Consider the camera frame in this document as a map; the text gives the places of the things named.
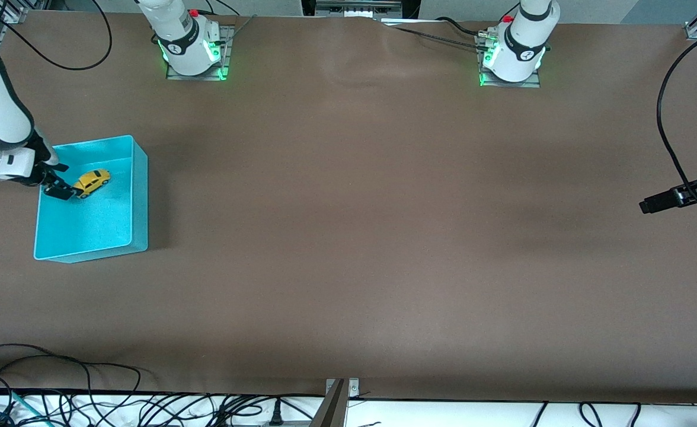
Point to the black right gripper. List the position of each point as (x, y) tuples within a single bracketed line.
[(42, 175)]

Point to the yellow beetle toy car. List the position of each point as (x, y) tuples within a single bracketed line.
[(92, 183)]

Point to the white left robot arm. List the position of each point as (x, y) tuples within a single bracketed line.
[(523, 41)]

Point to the turquoise plastic bin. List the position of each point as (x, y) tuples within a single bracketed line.
[(105, 225)]

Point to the thin grey rod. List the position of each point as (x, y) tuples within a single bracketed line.
[(243, 26)]

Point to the black power plug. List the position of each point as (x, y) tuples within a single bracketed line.
[(276, 415)]

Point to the white power strip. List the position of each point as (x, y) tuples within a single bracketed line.
[(357, 8)]

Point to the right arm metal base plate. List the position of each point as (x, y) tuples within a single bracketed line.
[(197, 77)]

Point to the black stand frame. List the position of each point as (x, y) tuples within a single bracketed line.
[(308, 7)]

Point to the metal table bracket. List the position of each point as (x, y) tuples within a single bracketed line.
[(336, 409)]

